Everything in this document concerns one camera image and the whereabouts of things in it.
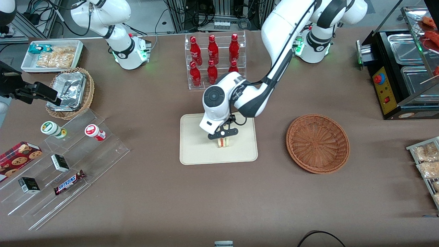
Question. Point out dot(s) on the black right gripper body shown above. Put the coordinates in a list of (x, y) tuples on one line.
[(9, 86)]

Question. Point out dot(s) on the triangular sandwich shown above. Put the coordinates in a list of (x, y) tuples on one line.
[(224, 143)]

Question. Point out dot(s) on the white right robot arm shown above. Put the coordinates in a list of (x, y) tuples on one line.
[(123, 51)]

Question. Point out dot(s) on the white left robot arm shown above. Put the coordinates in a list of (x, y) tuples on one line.
[(284, 20)]

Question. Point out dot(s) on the beige plastic tray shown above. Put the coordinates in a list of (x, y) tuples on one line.
[(193, 147)]

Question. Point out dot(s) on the small tan wicker basket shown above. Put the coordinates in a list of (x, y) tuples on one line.
[(90, 89)]

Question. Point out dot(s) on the brown wicker basket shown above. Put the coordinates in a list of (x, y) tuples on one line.
[(317, 144)]

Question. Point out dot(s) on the white rectangular bin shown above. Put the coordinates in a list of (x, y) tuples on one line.
[(27, 63)]

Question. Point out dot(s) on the aluminium foil container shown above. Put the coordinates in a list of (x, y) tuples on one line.
[(70, 89)]

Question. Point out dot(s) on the clear bag of chips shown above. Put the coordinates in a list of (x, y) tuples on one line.
[(56, 58)]

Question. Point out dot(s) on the green lid white bottle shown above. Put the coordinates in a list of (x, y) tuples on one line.
[(51, 128)]

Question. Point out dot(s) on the teal snack packet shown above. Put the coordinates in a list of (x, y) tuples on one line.
[(36, 49)]

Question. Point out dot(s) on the red cola bottle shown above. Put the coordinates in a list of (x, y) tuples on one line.
[(213, 49), (196, 51), (234, 48), (195, 75), (212, 73), (233, 67)]

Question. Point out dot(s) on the red cookie box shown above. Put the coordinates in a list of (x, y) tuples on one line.
[(17, 157)]

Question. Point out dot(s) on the red lid white bottle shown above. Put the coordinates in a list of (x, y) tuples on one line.
[(94, 132)]

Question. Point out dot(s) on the small black box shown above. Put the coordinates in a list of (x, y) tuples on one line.
[(60, 163), (29, 185)]

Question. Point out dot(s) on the clear acrylic bottle rack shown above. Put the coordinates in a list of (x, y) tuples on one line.
[(188, 68)]

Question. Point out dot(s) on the clear acrylic stepped shelf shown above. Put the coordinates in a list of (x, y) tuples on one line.
[(103, 154)]

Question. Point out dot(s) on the Snickers chocolate bar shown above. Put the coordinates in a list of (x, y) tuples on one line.
[(68, 183)]

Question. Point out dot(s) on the white power strip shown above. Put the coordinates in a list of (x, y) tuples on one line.
[(222, 25)]

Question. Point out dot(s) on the small grey device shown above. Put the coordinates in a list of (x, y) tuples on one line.
[(223, 244)]

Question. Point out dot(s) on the black hot food display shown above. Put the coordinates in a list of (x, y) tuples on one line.
[(386, 92)]

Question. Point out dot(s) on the steel food pan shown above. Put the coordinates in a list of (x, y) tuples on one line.
[(416, 84), (404, 48)]

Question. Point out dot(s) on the clear bag of snacks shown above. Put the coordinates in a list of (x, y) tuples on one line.
[(427, 152), (428, 169)]

